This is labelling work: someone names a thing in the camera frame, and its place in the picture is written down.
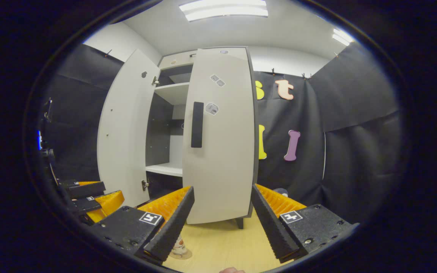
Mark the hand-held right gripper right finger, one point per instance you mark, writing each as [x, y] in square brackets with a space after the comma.
[271, 223]

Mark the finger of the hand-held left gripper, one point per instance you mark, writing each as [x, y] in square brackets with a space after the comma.
[108, 203]
[87, 189]

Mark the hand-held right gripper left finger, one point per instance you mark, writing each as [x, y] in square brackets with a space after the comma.
[175, 223]

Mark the clear bottle with red label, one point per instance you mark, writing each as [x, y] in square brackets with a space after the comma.
[179, 244]

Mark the round brown coaster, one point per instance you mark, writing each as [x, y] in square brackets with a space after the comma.
[182, 256]

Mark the white cabinet door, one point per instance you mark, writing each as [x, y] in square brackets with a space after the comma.
[123, 132]
[222, 159]

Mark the white cabinet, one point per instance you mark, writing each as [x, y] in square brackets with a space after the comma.
[165, 93]

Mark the white printed poster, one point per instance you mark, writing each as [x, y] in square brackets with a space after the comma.
[39, 140]

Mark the grey white plush toy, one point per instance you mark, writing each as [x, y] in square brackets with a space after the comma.
[281, 191]

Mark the long ceiling light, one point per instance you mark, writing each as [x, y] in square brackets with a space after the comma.
[343, 37]
[224, 9]

